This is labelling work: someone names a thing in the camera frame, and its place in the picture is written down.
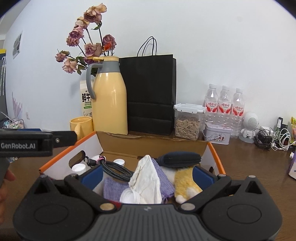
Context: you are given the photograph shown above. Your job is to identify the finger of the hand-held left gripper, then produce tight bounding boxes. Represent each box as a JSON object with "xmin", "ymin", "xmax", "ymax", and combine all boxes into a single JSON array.
[{"xmin": 51, "ymin": 131, "xmax": 78, "ymax": 147}]

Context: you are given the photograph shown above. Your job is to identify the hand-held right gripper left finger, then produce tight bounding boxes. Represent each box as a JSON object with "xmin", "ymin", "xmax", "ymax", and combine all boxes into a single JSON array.
[{"xmin": 32, "ymin": 165, "xmax": 117, "ymax": 211}]

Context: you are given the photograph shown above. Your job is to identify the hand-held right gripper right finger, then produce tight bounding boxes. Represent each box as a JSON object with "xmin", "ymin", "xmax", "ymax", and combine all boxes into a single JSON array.
[{"xmin": 180, "ymin": 166, "xmax": 264, "ymax": 210}]

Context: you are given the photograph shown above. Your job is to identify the white and yellow plush toy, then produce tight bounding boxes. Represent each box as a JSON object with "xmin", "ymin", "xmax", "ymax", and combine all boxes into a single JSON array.
[{"xmin": 160, "ymin": 165, "xmax": 204, "ymax": 204}]

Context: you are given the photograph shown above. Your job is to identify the black braided cable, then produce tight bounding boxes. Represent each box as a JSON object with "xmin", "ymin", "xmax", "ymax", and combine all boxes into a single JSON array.
[{"xmin": 84, "ymin": 156, "xmax": 135, "ymax": 182}]

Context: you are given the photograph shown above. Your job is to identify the purple woven cloth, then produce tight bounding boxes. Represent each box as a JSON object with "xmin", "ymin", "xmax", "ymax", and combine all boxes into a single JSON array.
[{"xmin": 103, "ymin": 158, "xmax": 175, "ymax": 204}]

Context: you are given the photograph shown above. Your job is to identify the dark zip pouch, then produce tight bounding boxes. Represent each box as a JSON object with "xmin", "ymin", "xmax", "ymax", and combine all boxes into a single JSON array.
[{"xmin": 154, "ymin": 151, "xmax": 202, "ymax": 169}]

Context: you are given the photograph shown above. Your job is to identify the red cardboard box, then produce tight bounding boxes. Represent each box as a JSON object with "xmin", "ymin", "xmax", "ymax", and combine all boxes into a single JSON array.
[{"xmin": 38, "ymin": 131, "xmax": 226, "ymax": 187}]

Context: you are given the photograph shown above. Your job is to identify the large white bottle cap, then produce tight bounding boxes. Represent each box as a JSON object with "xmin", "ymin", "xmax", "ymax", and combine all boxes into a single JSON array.
[{"xmin": 120, "ymin": 187, "xmax": 140, "ymax": 204}]

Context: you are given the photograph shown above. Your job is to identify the white cloth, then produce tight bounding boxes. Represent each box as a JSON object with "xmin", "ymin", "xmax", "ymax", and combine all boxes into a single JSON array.
[{"xmin": 128, "ymin": 154, "xmax": 162, "ymax": 204}]

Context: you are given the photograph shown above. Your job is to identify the person's left hand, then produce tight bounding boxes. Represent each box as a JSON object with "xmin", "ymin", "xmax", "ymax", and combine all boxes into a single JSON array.
[{"xmin": 0, "ymin": 169, "xmax": 16, "ymax": 210}]

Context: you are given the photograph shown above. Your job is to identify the yellow mug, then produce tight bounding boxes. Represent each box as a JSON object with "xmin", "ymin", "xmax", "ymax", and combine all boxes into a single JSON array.
[{"xmin": 70, "ymin": 116, "xmax": 94, "ymax": 141}]

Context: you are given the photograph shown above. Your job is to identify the white metal tin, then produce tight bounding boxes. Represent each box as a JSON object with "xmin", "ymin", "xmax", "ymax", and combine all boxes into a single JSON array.
[{"xmin": 203, "ymin": 122, "xmax": 233, "ymax": 145}]

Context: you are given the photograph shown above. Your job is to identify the milk carton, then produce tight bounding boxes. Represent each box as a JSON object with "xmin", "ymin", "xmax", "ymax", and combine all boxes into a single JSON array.
[{"xmin": 80, "ymin": 79, "xmax": 95, "ymax": 118}]

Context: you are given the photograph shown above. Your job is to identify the clear container of seeds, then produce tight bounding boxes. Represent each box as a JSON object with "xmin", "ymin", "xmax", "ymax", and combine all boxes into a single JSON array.
[{"xmin": 173, "ymin": 103, "xmax": 207, "ymax": 141}]

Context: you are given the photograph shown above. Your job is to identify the yellow thermos jug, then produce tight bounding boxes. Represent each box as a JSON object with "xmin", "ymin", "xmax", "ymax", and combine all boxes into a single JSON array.
[{"xmin": 86, "ymin": 56, "xmax": 128, "ymax": 135}]

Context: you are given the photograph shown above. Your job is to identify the white robot toy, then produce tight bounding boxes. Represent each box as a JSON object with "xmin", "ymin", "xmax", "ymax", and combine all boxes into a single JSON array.
[{"xmin": 239, "ymin": 112, "xmax": 258, "ymax": 144}]

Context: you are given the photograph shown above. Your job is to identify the water bottle red label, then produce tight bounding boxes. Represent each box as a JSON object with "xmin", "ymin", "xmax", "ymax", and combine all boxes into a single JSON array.
[
  {"xmin": 204, "ymin": 84, "xmax": 219, "ymax": 137},
  {"xmin": 218, "ymin": 85, "xmax": 233, "ymax": 137},
  {"xmin": 232, "ymin": 87, "xmax": 245, "ymax": 139}
]

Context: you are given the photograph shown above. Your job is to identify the purple tissue pack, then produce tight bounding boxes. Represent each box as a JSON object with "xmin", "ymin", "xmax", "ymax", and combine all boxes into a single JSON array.
[{"xmin": 288, "ymin": 151, "xmax": 296, "ymax": 179}]

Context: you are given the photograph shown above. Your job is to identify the dried pink rose bouquet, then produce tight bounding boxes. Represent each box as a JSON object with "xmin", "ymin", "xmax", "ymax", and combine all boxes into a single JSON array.
[{"xmin": 55, "ymin": 3, "xmax": 117, "ymax": 76}]

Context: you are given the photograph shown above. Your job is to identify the black paper bag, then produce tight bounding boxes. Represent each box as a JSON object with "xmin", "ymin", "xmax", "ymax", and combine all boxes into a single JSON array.
[{"xmin": 119, "ymin": 36, "xmax": 177, "ymax": 136}]

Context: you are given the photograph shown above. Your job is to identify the wire rack with items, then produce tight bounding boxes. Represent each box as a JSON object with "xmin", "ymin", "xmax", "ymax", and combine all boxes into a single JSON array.
[{"xmin": 0, "ymin": 118, "xmax": 26, "ymax": 131}]

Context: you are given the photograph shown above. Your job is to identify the dark wall board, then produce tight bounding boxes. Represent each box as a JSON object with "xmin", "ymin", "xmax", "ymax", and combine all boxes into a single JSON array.
[{"xmin": 0, "ymin": 48, "xmax": 9, "ymax": 121}]

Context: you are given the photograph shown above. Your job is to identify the tangled white cable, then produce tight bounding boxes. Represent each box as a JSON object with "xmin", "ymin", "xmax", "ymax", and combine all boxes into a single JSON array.
[{"xmin": 270, "ymin": 129, "xmax": 293, "ymax": 151}]

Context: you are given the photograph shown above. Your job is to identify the small wall picture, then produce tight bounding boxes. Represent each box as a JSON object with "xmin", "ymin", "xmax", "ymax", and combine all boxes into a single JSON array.
[{"xmin": 12, "ymin": 33, "xmax": 23, "ymax": 56}]

